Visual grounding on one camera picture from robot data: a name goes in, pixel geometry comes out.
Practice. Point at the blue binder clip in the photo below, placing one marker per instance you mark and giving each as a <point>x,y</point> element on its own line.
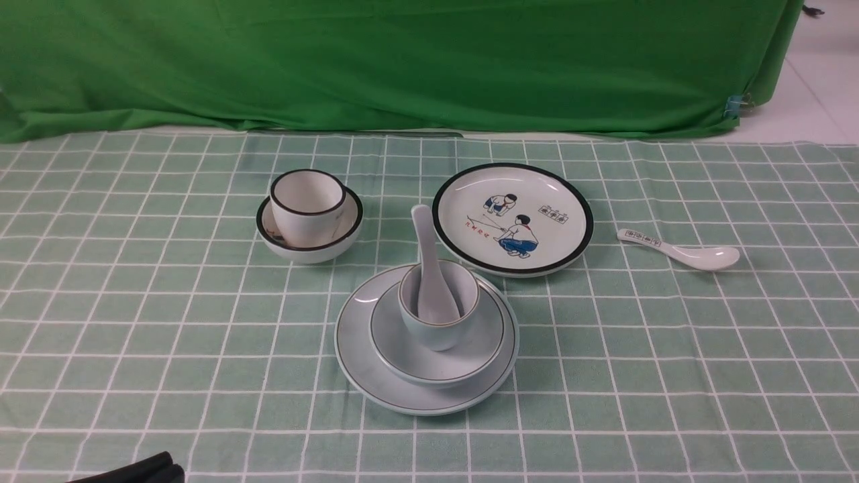
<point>738,105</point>

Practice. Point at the pale blue ceramic cup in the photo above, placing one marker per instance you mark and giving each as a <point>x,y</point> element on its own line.
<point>466,293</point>

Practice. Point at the white spoon with printed handle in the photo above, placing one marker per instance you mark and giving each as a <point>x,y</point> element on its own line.
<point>702,259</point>

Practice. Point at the plain white ceramic spoon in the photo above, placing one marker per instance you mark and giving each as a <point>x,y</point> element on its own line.
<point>435,302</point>

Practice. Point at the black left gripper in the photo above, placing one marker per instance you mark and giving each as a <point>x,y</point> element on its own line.
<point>157,468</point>

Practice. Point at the white black-rimmed cup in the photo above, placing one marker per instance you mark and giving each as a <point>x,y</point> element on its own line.
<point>307,205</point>

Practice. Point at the green checkered tablecloth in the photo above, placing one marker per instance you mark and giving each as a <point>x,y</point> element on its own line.
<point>150,303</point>

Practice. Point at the white plate with cartoon print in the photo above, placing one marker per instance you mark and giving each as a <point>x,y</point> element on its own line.
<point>512,220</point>

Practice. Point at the green backdrop cloth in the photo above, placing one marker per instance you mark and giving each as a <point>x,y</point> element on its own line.
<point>623,69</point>

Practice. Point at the pale blue ceramic plate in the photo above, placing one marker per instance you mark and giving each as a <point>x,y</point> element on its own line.
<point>365,371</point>

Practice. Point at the pale blue ceramic bowl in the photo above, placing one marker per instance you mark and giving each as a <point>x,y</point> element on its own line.
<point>484,348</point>

